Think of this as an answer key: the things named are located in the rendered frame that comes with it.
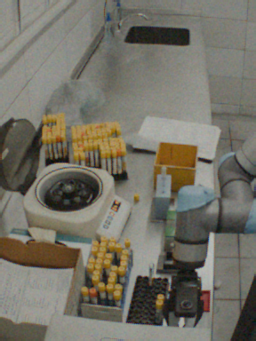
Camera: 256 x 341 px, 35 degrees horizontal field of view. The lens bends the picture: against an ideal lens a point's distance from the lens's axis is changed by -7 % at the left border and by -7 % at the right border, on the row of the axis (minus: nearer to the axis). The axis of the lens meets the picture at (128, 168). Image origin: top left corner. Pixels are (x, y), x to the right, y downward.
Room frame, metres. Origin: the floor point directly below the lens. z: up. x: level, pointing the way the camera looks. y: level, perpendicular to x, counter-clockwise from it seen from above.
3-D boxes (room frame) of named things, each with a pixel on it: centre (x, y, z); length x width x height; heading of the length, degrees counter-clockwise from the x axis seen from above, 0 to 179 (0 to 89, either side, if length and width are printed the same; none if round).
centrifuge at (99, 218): (0.93, 0.16, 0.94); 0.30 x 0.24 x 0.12; 72
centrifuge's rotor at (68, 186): (0.93, 0.17, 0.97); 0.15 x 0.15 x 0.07
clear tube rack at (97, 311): (0.65, 0.06, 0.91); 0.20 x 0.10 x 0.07; 171
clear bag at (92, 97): (1.64, 0.19, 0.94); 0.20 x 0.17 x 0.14; 143
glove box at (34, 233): (0.76, 0.22, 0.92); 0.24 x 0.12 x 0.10; 81
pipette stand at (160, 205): (0.96, -0.10, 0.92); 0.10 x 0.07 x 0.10; 173
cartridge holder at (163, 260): (0.73, -0.11, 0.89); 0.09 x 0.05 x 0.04; 80
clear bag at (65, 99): (1.47, 0.25, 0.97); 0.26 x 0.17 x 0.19; 12
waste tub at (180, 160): (1.11, -0.15, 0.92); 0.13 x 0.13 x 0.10; 78
